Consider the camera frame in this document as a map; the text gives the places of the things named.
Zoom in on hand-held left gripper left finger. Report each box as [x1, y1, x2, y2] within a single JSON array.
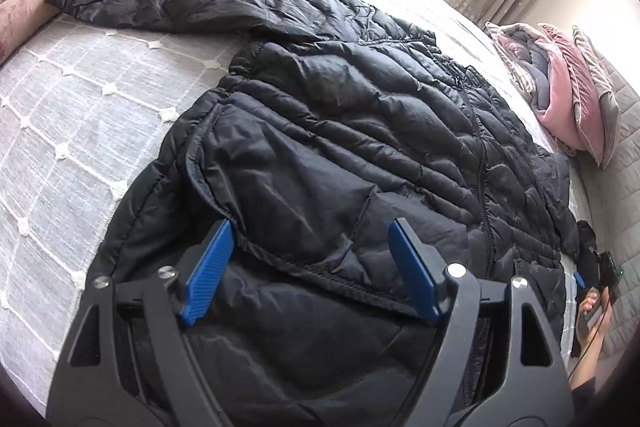
[[47, 219, 236, 427]]

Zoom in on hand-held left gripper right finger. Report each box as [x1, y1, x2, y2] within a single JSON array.
[[387, 218, 576, 427]]

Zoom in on black puffer jacket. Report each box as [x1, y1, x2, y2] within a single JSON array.
[[45, 0, 583, 427]]

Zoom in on person's right forearm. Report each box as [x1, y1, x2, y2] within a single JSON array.
[[569, 342, 603, 408]]

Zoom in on person's right hand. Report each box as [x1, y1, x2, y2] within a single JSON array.
[[575, 288, 608, 344]]

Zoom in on grey padded headboard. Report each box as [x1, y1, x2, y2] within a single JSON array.
[[597, 52, 640, 228]]

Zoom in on pink pillow with grey side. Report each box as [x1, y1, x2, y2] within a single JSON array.
[[572, 26, 622, 170]]

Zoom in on pink velvet pillow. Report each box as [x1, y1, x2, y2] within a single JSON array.
[[537, 23, 606, 165]]

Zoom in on pink folded quilt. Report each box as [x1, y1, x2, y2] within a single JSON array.
[[485, 22, 586, 152]]

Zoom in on pink floral bolster pillow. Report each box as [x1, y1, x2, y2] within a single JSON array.
[[0, 0, 76, 62]]

